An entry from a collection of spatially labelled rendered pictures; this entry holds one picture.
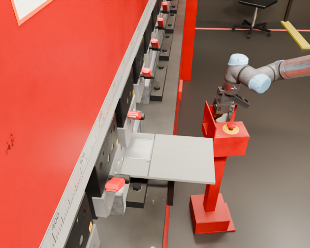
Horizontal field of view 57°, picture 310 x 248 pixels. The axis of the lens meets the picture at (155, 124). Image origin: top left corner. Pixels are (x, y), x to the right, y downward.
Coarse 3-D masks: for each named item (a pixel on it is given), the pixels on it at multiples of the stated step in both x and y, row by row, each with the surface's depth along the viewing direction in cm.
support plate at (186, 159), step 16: (160, 144) 89; (176, 144) 89; (192, 144) 89; (208, 144) 89; (128, 160) 84; (144, 160) 84; (160, 160) 84; (176, 160) 84; (192, 160) 84; (208, 160) 84; (144, 176) 79; (160, 176) 79; (176, 176) 79; (192, 176) 79; (208, 176) 79
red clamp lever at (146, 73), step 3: (144, 69) 78; (147, 69) 78; (144, 72) 78; (147, 72) 78; (150, 72) 80; (141, 75) 86; (144, 75) 81; (147, 75) 81; (150, 75) 82; (153, 75) 86; (144, 78) 86; (147, 78) 86; (150, 78) 86; (153, 78) 86
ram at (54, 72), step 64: (0, 0) 21; (64, 0) 31; (128, 0) 64; (0, 64) 21; (64, 64) 32; (128, 64) 69; (0, 128) 22; (64, 128) 34; (0, 192) 22; (64, 192) 35
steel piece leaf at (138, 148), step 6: (132, 138) 91; (132, 144) 89; (138, 144) 89; (144, 144) 89; (150, 144) 89; (126, 150) 87; (132, 150) 87; (138, 150) 87; (144, 150) 87; (150, 150) 87; (126, 156) 85; (132, 156) 85; (138, 156) 85; (144, 156) 85; (150, 156) 83
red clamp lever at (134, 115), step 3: (129, 111) 62; (132, 111) 62; (135, 111) 63; (129, 114) 62; (132, 114) 62; (135, 114) 62; (138, 114) 64; (141, 114) 70; (144, 114) 71; (129, 117) 63; (132, 117) 62; (135, 117) 62; (138, 117) 64; (141, 117) 70; (144, 117) 71
